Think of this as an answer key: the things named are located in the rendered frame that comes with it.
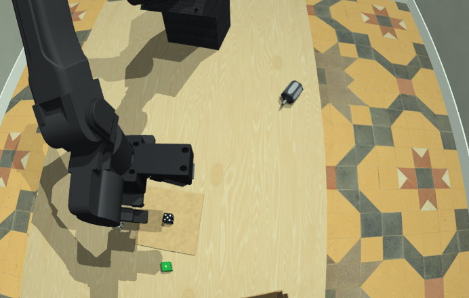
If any white die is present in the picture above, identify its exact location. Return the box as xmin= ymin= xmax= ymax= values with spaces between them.
xmin=117 ymin=221 xmax=125 ymax=230

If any tan square mat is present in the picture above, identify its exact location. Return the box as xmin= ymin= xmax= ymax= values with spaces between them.
xmin=134 ymin=186 xmax=204 ymax=255

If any green die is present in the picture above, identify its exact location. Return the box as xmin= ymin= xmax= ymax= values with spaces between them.
xmin=161 ymin=261 xmax=173 ymax=272

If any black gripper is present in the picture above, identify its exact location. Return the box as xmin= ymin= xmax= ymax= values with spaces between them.
xmin=119 ymin=135 xmax=156 ymax=224

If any brown cardboard box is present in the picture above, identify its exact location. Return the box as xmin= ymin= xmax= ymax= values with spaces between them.
xmin=242 ymin=290 xmax=289 ymax=298

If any black die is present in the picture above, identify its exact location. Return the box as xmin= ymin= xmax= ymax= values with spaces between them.
xmin=163 ymin=213 xmax=174 ymax=224

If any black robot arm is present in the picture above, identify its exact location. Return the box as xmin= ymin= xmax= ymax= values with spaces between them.
xmin=12 ymin=0 xmax=195 ymax=227

